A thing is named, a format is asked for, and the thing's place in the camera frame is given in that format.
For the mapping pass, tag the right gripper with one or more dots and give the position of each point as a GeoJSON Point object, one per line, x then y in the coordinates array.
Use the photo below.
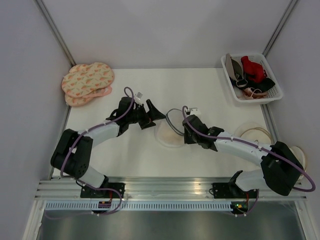
{"type": "Point", "coordinates": [186, 139]}

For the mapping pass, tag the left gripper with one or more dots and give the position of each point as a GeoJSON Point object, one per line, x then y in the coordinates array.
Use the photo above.
{"type": "Point", "coordinates": [154, 114]}

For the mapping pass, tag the white mesh laundry bag blue zipper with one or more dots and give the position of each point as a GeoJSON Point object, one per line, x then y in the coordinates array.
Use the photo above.
{"type": "Point", "coordinates": [174, 120]}

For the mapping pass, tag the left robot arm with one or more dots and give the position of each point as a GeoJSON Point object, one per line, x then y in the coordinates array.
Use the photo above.
{"type": "Point", "coordinates": [72, 154]}

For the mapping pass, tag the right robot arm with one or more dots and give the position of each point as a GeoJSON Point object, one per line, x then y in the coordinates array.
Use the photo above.
{"type": "Point", "coordinates": [278, 167]}

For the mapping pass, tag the floral laundry bag bottom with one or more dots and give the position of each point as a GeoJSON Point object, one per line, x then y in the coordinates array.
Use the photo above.
{"type": "Point", "coordinates": [80, 101]}

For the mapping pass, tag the floral laundry bag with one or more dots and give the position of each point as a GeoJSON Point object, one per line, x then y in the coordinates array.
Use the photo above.
{"type": "Point", "coordinates": [88, 80]}
{"type": "Point", "coordinates": [80, 101]}

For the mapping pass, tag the floral laundry bag top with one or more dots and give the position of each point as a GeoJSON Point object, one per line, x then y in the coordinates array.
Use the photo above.
{"type": "Point", "coordinates": [88, 80]}

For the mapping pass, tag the beige grey bra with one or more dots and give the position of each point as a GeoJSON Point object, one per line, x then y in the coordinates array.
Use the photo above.
{"type": "Point", "coordinates": [234, 68]}

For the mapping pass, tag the red bra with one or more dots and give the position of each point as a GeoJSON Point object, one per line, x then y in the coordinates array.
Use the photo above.
{"type": "Point", "coordinates": [254, 71]}

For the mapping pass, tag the cream laundry bag right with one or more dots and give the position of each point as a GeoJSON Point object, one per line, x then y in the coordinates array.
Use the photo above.
{"type": "Point", "coordinates": [300, 156]}

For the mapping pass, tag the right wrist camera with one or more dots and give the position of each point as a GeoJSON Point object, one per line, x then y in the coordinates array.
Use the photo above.
{"type": "Point", "coordinates": [193, 111]}

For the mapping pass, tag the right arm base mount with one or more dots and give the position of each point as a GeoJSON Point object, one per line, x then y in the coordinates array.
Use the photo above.
{"type": "Point", "coordinates": [222, 190]}

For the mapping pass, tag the white slotted cable duct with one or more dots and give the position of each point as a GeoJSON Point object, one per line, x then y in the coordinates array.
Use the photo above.
{"type": "Point", "coordinates": [130, 205]}

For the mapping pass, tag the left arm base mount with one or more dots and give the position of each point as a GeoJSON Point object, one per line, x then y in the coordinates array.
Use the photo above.
{"type": "Point", "coordinates": [90, 193]}

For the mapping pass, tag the aluminium mounting rail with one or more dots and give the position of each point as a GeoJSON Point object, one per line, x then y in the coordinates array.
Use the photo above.
{"type": "Point", "coordinates": [137, 188]}

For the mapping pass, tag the left aluminium frame post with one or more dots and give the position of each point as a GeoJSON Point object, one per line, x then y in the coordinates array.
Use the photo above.
{"type": "Point", "coordinates": [55, 31]}

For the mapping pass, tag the aluminium frame post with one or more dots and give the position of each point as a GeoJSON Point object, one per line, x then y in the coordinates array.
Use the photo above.
{"type": "Point", "coordinates": [55, 31]}
{"type": "Point", "coordinates": [280, 26]}

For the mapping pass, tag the right aluminium frame post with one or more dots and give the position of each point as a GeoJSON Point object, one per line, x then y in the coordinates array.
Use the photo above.
{"type": "Point", "coordinates": [280, 26]}

